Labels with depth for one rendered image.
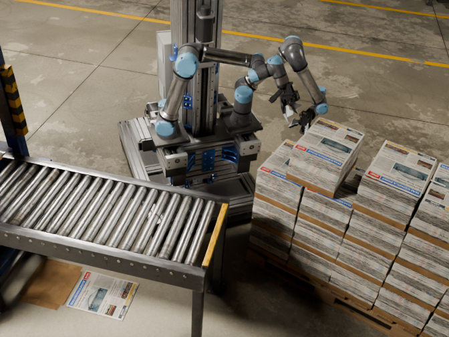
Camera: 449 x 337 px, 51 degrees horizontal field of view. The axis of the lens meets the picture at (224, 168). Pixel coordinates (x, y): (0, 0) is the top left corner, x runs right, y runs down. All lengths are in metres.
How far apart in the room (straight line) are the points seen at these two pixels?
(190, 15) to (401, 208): 1.55
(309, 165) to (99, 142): 2.28
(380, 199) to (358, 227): 0.24
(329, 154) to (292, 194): 0.34
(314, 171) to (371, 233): 0.45
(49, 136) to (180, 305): 2.13
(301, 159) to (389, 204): 0.50
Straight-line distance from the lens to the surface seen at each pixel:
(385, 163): 2.57
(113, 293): 3.14
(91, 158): 4.13
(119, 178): 2.67
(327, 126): 2.73
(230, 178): 3.54
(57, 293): 3.21
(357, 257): 2.79
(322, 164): 2.50
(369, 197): 2.51
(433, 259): 2.65
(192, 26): 2.81
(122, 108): 4.73
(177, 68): 2.49
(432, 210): 2.44
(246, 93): 2.97
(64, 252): 2.42
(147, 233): 2.37
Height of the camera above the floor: 2.55
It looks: 40 degrees down
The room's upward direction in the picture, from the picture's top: 5 degrees clockwise
